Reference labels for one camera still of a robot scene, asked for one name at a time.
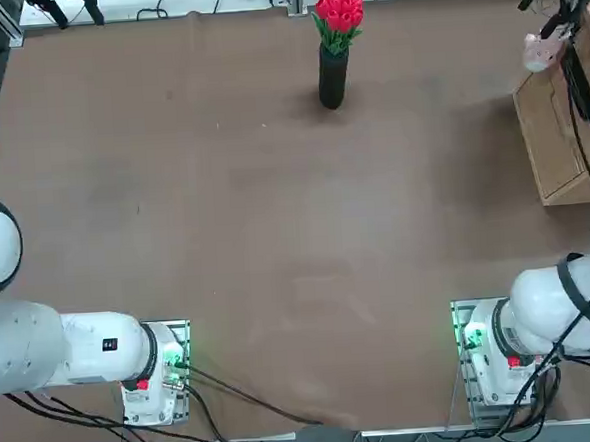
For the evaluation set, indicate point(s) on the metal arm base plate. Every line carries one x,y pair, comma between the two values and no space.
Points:
179,333
487,409

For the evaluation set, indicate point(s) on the red tulip bouquet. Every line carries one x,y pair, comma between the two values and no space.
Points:
339,8

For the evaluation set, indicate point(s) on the black cylindrical vase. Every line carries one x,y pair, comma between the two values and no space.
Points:
334,78

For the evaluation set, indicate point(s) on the pink plush doll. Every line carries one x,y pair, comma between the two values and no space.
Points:
540,55

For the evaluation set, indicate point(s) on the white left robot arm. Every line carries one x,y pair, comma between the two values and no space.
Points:
27,342

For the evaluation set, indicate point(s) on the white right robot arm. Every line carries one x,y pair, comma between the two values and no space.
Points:
540,296

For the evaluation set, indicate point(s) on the aluminium frame profile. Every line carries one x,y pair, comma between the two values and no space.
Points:
5,23

